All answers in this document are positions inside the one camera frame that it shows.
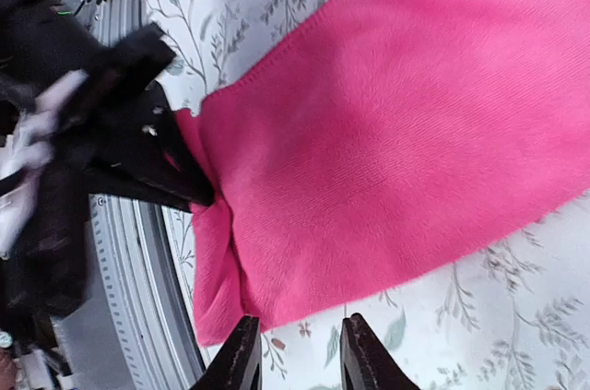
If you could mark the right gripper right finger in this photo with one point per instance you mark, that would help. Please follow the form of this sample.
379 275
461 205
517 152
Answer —
365 363

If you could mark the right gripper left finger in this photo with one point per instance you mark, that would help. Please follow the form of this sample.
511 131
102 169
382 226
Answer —
237 366

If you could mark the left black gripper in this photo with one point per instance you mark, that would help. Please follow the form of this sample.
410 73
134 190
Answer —
118 135

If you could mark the pink towel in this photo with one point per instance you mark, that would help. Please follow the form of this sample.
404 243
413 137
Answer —
379 140

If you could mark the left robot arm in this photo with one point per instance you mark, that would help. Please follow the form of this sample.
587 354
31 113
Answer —
47 271

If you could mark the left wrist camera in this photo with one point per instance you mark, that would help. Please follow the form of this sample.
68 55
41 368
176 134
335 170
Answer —
28 150

